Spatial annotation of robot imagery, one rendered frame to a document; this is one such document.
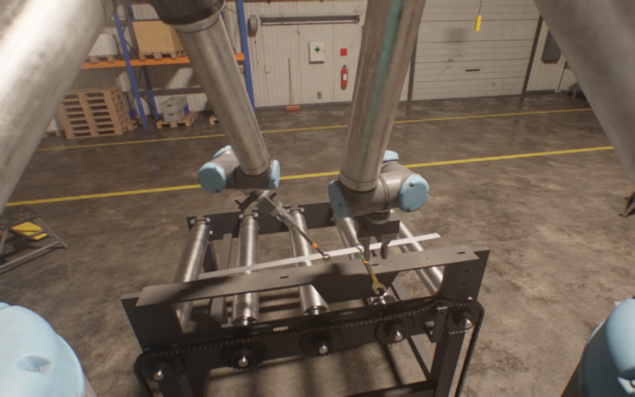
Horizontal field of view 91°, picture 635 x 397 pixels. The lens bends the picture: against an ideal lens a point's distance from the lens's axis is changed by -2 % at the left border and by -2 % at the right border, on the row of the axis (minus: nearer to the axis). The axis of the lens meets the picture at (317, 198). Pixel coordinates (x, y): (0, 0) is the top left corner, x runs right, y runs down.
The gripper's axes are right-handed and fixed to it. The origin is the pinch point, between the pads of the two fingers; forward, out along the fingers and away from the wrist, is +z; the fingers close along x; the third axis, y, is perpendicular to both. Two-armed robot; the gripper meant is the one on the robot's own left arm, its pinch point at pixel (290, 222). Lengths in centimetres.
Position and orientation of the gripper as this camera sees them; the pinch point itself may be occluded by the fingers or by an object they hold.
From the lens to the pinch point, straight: 114.3
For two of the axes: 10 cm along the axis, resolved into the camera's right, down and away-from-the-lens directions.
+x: 0.1, -2.7, 9.6
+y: 7.3, -6.6, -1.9
